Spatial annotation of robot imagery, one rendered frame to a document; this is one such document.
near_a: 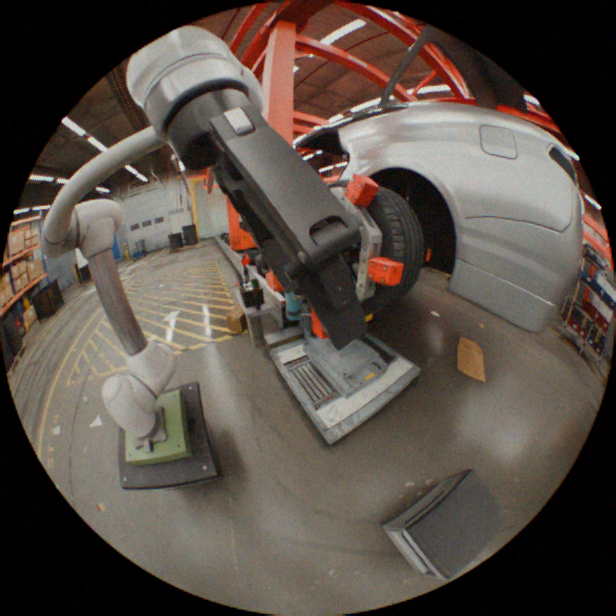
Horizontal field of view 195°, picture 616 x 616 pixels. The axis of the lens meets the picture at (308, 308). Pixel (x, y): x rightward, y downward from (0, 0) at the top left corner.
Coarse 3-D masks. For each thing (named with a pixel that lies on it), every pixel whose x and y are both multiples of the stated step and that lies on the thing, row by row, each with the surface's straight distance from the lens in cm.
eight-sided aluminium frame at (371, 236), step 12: (336, 192) 72; (348, 204) 67; (360, 216) 63; (360, 228) 63; (372, 228) 62; (372, 240) 60; (360, 252) 63; (372, 252) 61; (360, 264) 63; (360, 276) 64; (360, 288) 65; (372, 288) 67; (360, 300) 67
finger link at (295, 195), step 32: (224, 128) 11; (256, 128) 11; (256, 160) 9; (288, 160) 9; (256, 192) 9; (288, 192) 8; (320, 192) 8; (288, 224) 7; (352, 224) 7; (320, 256) 7
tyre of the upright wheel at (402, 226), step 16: (384, 192) 78; (368, 208) 71; (384, 208) 67; (400, 208) 75; (384, 224) 66; (400, 224) 68; (416, 224) 81; (384, 240) 66; (400, 240) 65; (416, 240) 76; (384, 256) 67; (400, 256) 65; (416, 256) 76; (416, 272) 80; (384, 288) 68; (400, 288) 74; (368, 304) 76; (384, 304) 75
